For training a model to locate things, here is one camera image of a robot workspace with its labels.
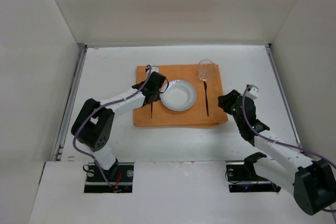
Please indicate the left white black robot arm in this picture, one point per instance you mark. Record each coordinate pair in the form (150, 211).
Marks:
(92, 127)

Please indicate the black plastic knife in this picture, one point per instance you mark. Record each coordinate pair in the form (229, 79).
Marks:
(206, 98)

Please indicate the clear plastic plate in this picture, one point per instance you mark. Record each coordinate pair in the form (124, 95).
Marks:
(178, 95)

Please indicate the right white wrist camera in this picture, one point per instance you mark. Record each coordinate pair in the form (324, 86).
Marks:
(252, 92)

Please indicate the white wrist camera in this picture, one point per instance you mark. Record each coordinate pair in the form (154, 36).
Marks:
(152, 69)
(252, 92)

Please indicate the clear plastic cup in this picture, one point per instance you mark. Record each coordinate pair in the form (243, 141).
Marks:
(205, 69)

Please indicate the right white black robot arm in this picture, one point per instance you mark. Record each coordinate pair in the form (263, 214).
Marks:
(311, 183)

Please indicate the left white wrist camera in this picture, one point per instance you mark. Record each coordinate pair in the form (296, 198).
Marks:
(152, 69)

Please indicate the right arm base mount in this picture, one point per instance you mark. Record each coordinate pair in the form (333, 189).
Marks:
(242, 178)

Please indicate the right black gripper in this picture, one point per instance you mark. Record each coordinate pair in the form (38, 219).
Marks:
(227, 99)

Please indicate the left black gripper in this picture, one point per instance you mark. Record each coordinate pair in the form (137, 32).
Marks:
(151, 97)

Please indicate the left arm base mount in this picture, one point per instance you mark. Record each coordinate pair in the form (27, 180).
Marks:
(120, 181)

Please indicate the orange cloth napkin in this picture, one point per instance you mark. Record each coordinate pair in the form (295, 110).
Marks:
(196, 116)

